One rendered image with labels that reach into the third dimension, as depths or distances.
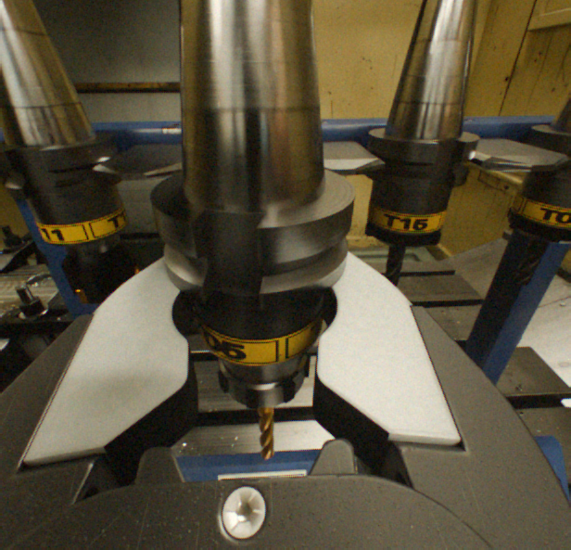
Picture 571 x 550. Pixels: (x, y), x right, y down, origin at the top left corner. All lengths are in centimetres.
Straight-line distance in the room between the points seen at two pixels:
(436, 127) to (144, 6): 67
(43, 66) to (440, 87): 20
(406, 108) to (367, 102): 100
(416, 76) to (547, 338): 70
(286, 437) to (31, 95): 37
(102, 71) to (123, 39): 8
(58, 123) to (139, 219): 70
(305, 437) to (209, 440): 11
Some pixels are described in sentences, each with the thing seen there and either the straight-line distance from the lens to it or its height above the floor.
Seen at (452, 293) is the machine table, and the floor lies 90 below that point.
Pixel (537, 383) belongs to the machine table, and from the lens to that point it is 56.
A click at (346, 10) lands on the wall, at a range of 119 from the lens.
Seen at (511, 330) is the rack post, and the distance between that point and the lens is 42.
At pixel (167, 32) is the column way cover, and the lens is 78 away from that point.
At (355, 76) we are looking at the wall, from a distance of 119.
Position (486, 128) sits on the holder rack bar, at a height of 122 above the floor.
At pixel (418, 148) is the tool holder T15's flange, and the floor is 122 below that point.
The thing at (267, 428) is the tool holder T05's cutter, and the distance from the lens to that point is 19.
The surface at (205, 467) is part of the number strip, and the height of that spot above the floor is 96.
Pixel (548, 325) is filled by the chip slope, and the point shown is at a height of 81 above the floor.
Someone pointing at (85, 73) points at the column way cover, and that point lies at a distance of 84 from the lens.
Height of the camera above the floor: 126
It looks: 31 degrees down
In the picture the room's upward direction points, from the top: 1 degrees counter-clockwise
